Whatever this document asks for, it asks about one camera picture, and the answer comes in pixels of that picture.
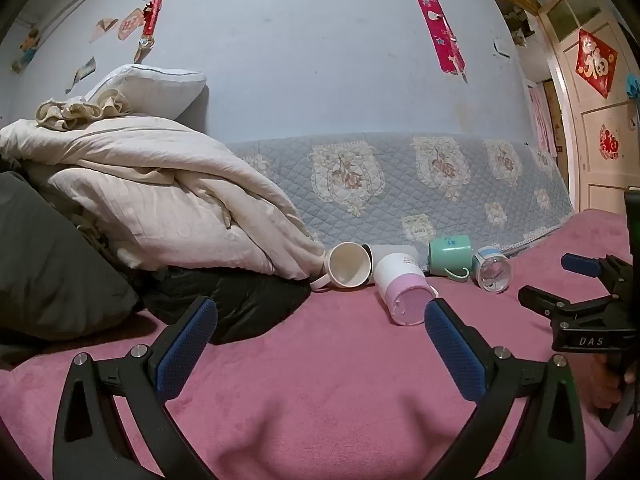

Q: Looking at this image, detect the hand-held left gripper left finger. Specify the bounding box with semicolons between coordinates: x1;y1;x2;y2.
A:
52;296;218;480

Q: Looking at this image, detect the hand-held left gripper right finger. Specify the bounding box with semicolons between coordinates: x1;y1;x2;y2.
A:
424;297;587;480

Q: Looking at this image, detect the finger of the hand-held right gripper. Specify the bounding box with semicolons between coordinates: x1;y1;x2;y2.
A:
561;253;632;282
517;285;608;323

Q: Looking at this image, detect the pink and white cup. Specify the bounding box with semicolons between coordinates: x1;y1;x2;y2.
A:
372;254;440;327

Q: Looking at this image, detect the clear cup with blue band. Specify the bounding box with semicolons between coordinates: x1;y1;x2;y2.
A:
471;246;513;292

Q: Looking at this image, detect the person's right hand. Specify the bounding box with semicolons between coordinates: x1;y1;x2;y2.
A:
589;354;625;412

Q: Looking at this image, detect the black puffy jacket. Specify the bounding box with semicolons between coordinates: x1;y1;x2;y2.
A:
135;267;312;346

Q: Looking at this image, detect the cream wooden door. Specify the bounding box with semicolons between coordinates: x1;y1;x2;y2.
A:
537;0;640;217

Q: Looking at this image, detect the green mug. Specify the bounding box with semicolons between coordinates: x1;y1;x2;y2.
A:
427;235;474;282

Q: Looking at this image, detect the red cartoon door sticker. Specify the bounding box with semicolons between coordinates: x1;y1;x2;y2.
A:
599;122;621;160

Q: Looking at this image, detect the white mug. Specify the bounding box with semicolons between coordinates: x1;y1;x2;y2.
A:
310;241;374;292

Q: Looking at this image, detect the pink fleece blanket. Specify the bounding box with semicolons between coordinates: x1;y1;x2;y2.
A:
0;210;640;480

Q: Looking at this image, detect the dark green pillow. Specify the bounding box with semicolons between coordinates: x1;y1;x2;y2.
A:
0;170;141;343

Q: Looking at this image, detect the cream quilt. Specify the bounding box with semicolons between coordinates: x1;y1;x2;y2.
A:
0;115;328;281

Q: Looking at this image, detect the blue quilted floral blanket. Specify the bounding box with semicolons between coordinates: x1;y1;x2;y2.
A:
227;132;575;281

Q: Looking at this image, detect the red diamond door poster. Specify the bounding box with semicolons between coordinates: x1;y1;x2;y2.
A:
575;28;619;100

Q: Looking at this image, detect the white pillow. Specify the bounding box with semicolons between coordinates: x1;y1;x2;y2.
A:
85;65;207;123

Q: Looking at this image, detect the cream ruffled cloth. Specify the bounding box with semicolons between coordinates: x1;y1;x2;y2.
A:
36;89;133;132

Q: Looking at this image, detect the red hanging ornament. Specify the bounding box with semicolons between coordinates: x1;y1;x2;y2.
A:
134;0;168;64

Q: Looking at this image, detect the pink wall poster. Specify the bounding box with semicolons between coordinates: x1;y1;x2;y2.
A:
529;85;551;156

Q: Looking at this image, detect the pink wall banner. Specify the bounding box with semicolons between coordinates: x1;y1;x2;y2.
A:
394;0;467;77

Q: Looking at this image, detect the paper wall sticker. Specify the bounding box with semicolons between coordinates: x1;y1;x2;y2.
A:
66;56;97;92
90;18;119;44
118;7;146;41

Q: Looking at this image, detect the cartoon figure wall sticker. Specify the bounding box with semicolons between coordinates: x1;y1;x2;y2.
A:
12;27;41;74

